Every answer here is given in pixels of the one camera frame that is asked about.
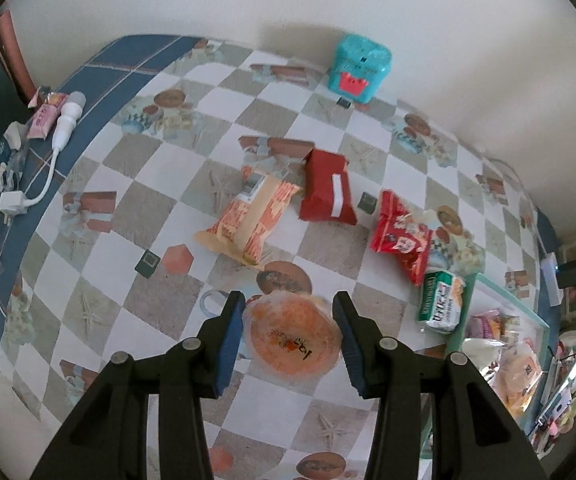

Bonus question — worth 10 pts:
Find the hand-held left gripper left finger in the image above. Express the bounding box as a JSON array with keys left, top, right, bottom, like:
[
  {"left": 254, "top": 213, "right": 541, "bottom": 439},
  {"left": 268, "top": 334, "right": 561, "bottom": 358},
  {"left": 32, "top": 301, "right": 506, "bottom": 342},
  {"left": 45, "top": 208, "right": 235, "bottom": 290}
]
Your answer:
[{"left": 30, "top": 291, "right": 246, "bottom": 480}]

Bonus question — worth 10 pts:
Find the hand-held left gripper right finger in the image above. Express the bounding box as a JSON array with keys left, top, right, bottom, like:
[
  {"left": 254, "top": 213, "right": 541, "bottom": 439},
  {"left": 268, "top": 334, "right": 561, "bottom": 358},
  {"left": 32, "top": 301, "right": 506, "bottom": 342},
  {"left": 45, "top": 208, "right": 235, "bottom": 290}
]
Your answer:
[{"left": 332, "top": 291, "right": 551, "bottom": 480}]

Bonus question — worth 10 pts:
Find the round orange cake packet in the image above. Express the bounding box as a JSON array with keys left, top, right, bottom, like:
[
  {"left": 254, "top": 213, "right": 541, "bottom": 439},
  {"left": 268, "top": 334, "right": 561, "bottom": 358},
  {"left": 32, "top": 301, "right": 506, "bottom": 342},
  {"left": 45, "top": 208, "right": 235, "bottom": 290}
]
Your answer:
[{"left": 242, "top": 292, "right": 343, "bottom": 381}]

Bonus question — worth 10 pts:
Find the white tray with teal rim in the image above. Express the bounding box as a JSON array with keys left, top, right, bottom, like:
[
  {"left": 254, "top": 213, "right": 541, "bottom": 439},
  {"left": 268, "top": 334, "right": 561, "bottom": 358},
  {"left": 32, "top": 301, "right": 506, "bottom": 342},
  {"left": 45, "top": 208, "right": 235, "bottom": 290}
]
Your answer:
[{"left": 445, "top": 272, "right": 553, "bottom": 441}]

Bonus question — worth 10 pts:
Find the round bun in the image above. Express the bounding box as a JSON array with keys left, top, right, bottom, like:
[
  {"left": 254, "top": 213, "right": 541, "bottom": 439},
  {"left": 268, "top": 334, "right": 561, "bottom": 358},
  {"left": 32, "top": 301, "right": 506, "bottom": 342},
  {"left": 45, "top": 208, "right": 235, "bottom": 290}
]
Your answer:
[{"left": 492, "top": 344, "right": 542, "bottom": 402}]

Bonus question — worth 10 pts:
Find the green and white cracker packet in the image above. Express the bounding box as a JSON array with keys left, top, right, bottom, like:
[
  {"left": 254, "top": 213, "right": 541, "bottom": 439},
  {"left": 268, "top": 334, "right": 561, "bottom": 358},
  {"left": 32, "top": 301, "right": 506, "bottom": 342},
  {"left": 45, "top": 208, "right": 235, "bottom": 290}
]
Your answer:
[{"left": 415, "top": 270, "right": 467, "bottom": 334}]

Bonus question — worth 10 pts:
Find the red printed snack packet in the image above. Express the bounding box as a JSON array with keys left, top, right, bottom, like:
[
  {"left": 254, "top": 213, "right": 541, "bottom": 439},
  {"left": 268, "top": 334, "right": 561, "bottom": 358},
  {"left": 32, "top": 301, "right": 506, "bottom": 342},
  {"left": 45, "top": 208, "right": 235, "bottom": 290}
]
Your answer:
[
  {"left": 395, "top": 245, "right": 433, "bottom": 287},
  {"left": 370, "top": 190, "right": 434, "bottom": 257}
]

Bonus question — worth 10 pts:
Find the orange striped snack packet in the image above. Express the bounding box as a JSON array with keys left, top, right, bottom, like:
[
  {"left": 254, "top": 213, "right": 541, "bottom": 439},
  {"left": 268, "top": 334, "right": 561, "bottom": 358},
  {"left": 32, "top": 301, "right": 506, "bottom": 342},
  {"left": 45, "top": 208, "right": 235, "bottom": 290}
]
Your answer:
[{"left": 194, "top": 166, "right": 303, "bottom": 266}]

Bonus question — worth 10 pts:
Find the pink snack packet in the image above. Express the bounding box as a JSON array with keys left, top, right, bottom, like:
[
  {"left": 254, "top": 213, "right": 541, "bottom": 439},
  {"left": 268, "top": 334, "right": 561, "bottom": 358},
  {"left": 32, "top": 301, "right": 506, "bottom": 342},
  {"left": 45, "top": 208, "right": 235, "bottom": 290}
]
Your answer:
[{"left": 470, "top": 310, "right": 509, "bottom": 337}]

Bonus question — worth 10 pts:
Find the checkered printed tablecloth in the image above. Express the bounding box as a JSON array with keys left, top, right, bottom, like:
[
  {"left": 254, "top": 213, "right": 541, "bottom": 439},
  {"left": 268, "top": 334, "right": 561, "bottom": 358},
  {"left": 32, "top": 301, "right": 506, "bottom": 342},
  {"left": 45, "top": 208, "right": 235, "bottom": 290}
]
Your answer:
[{"left": 0, "top": 35, "right": 558, "bottom": 480}]

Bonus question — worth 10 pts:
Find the dark red snack packet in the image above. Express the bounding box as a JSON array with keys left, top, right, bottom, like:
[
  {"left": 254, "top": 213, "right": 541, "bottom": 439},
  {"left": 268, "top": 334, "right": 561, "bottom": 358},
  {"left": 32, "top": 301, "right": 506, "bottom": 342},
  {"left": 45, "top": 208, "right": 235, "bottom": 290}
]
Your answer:
[{"left": 298, "top": 149, "right": 359, "bottom": 226}]

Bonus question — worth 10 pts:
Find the white power strip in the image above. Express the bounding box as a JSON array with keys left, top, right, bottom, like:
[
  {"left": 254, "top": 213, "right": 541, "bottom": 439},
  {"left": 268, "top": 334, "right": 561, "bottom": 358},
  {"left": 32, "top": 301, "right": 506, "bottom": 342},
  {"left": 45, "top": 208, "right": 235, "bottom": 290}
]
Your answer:
[{"left": 540, "top": 255, "right": 562, "bottom": 307}]

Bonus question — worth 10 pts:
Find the turquoise box with red mouth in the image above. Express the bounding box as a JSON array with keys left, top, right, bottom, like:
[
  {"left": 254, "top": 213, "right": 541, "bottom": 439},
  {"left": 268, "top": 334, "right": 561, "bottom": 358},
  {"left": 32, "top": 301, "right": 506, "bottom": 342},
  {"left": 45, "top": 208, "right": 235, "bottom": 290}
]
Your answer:
[{"left": 329, "top": 34, "right": 393, "bottom": 105}]

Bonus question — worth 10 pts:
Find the small pink packet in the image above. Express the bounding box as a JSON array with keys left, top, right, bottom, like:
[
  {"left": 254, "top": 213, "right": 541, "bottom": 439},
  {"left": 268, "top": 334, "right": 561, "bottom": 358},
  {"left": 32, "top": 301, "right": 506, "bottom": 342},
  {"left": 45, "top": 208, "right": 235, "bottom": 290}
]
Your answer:
[{"left": 27, "top": 87, "right": 69, "bottom": 140}]

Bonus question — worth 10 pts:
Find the reddish brown chair back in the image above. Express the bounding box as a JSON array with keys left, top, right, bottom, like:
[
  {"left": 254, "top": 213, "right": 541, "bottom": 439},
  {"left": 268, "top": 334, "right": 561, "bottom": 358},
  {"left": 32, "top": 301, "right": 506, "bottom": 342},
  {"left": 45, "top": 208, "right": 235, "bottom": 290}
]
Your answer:
[{"left": 0, "top": 10, "right": 37, "bottom": 107}]

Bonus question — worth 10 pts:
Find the white handheld device with cable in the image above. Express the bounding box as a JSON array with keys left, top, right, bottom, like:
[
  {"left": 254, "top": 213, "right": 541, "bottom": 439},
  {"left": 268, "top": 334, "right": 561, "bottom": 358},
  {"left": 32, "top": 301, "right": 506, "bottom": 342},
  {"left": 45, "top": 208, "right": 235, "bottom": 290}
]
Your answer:
[{"left": 0, "top": 91, "right": 87, "bottom": 214}]

